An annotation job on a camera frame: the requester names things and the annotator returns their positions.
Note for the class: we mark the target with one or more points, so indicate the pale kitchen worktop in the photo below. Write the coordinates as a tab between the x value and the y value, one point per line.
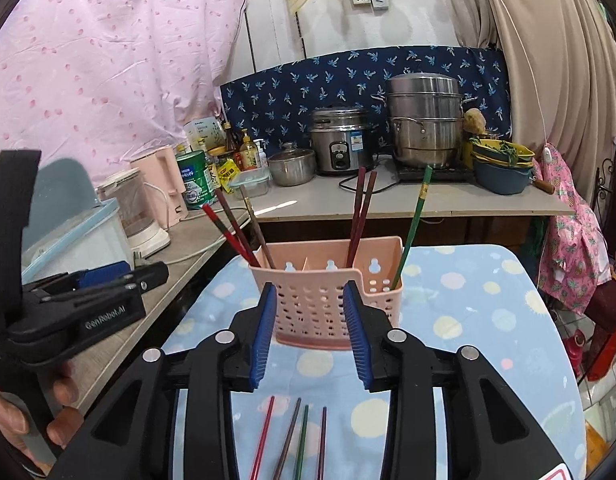
308	200

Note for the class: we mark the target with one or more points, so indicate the white pump bottle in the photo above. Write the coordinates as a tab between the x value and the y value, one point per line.
261	155

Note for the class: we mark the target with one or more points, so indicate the green tin can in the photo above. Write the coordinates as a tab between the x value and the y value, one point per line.
195	182

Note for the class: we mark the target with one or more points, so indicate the steel rice cooker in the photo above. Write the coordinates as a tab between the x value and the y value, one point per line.
340	140

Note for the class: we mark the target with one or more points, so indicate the yellow snack packet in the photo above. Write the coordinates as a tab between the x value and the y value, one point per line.
230	175

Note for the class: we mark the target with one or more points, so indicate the yellow-green bowl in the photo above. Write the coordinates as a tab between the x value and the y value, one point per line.
488	152

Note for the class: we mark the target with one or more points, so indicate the small steel pot with lid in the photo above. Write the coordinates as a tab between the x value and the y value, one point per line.
292	167

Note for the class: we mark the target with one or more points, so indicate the green chopstick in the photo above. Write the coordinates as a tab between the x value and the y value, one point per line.
415	215
302	442

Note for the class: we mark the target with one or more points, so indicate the beige curtain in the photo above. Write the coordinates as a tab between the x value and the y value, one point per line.
548	60

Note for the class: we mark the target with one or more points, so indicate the maroon chopstick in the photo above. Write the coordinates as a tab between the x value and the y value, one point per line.
366	205
321	442
357	210

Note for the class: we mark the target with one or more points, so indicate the red chopstick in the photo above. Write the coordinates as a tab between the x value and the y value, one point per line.
232	240
263	437

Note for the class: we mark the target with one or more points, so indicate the dark sauce bottle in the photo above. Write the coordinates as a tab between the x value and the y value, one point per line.
229	137

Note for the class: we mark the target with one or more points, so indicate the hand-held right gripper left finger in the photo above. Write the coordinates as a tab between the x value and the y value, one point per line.
263	335

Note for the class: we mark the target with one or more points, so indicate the navy printed cloth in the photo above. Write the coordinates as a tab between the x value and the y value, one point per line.
288	90

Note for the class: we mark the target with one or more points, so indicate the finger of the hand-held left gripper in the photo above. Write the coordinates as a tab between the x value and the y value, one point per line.
105	274
150	280

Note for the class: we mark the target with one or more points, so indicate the yellow oil bottle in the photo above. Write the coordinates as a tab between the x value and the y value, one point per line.
249	152

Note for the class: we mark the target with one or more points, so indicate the white carton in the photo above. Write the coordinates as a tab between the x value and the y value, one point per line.
202	135

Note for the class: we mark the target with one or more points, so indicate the white dish rack bin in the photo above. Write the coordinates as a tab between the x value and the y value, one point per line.
77	230

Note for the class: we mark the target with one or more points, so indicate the stacked steel steamer pot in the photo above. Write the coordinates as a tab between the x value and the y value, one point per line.
425	120

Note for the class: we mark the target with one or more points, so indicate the brown chopstick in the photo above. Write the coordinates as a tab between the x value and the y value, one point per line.
258	232
288	437
235	220

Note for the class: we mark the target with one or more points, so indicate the pink floral garment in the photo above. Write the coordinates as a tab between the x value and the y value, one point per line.
573	240

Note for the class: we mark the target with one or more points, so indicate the clear jug with white base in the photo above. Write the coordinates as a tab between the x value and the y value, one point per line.
132	215

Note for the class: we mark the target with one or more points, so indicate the black induction cooktop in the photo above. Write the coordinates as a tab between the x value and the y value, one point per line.
438	174

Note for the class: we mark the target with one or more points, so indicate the clear food container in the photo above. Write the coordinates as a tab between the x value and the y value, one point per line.
250	184

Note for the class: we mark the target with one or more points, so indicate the pink perforated utensil basket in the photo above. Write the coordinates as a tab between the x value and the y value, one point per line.
313	300

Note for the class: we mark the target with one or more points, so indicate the pink dotted sheet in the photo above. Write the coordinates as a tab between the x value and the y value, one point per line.
112	60

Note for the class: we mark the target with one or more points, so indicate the blue plastic basin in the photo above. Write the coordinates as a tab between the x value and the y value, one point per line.
503	180

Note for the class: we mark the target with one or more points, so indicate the pink electric kettle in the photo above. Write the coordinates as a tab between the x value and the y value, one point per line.
160	185

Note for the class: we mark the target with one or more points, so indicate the brown lumpy vegetable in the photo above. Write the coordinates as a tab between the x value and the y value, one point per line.
474	121

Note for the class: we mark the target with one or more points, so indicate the person's left hand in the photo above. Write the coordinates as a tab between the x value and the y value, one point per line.
65	385

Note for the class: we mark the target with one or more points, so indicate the blue planet-print tablecloth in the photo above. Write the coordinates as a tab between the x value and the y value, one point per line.
463	320

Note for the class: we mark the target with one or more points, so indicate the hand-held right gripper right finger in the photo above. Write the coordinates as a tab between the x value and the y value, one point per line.
355	335

